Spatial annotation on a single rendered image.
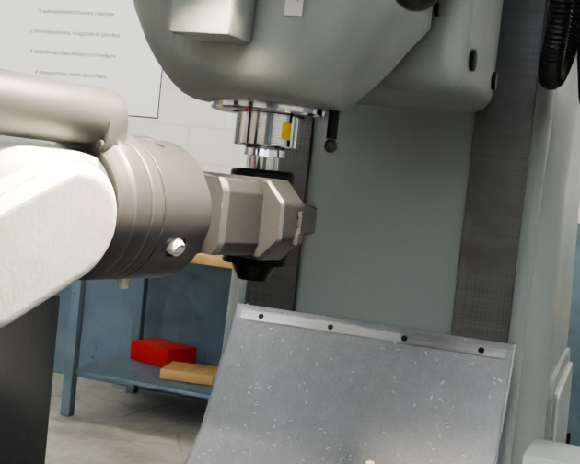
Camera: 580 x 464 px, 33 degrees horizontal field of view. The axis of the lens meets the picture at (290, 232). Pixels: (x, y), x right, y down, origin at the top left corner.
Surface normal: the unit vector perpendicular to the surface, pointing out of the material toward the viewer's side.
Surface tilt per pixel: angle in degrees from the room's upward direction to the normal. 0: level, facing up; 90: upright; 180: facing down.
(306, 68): 128
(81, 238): 97
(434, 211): 90
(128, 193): 79
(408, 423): 62
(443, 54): 90
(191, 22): 90
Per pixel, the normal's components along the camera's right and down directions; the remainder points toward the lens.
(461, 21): 0.43, 0.09
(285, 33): -0.07, 0.20
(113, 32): -0.33, 0.01
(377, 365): -0.25, -0.43
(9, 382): 0.97, 0.11
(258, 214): 0.82, 0.11
